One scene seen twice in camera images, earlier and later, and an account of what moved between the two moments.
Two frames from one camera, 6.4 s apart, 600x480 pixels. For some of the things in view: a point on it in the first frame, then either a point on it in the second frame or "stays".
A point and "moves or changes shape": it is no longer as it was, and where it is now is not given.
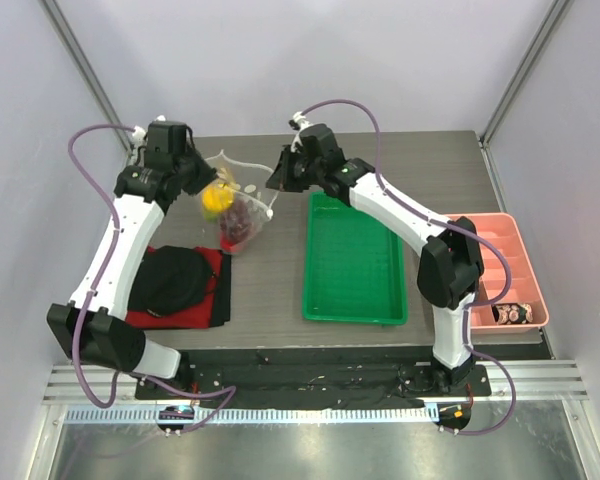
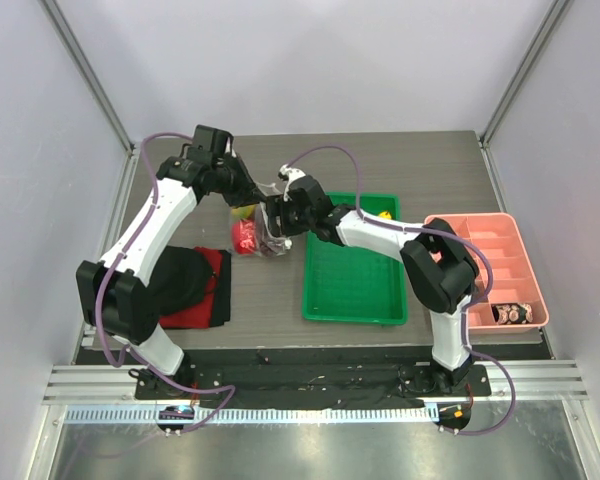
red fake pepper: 228,246 -> 243,236
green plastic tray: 354,266 stays
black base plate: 307,374 stays
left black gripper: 207,176 -> 248,192
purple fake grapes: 234,220 -> 265,249
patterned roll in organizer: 512,313 stays
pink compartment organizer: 509,295 stays
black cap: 170,279 stays
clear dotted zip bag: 239,202 moves or changes shape
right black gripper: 284,171 -> 278,220
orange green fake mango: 211,216 -> 243,212
